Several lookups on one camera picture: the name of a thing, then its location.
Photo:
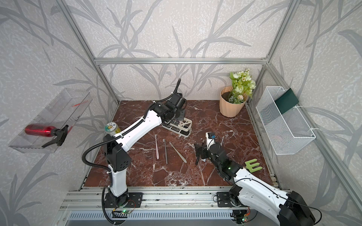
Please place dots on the red spray bottle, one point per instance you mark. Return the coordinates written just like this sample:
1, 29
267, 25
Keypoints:
41, 130

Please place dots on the white wire mesh basket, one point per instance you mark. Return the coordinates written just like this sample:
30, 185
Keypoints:
288, 132

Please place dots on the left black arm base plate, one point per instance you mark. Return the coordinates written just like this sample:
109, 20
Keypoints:
127, 200

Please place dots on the aluminium frame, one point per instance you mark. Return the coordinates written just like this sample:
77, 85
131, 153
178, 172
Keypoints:
343, 174

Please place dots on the green toy garden fork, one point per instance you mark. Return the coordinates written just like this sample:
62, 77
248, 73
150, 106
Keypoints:
253, 165

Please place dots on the beige toothbrush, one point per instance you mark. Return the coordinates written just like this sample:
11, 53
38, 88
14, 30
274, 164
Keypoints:
180, 155

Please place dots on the small green tin can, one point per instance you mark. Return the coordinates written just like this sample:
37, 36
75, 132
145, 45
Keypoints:
112, 129

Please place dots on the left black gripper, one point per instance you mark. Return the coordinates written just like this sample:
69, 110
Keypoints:
183, 113

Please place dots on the aluminium mounting rail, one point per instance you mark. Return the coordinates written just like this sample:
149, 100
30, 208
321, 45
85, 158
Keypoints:
154, 198

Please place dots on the pink toothbrush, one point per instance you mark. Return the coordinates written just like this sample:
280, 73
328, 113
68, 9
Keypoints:
157, 151

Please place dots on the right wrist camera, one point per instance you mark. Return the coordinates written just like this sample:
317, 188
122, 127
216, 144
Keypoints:
210, 139

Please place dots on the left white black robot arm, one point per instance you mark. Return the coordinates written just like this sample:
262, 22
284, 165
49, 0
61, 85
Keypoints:
118, 160

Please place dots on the clear plastic wall shelf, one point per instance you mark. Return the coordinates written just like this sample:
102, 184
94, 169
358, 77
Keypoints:
66, 109

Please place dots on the green white artificial flowers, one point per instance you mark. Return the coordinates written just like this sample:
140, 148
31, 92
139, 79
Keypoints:
242, 86

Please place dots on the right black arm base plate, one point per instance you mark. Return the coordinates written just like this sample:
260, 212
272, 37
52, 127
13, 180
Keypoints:
224, 200

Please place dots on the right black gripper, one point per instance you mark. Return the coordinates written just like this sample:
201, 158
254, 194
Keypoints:
198, 149

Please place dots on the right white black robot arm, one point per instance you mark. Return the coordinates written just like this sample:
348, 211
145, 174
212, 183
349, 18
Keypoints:
284, 208

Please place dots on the beige ribbed flower pot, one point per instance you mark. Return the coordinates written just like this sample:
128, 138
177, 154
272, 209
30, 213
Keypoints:
228, 109

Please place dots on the dark grey toothbrush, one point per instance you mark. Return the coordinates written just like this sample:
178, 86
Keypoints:
165, 148

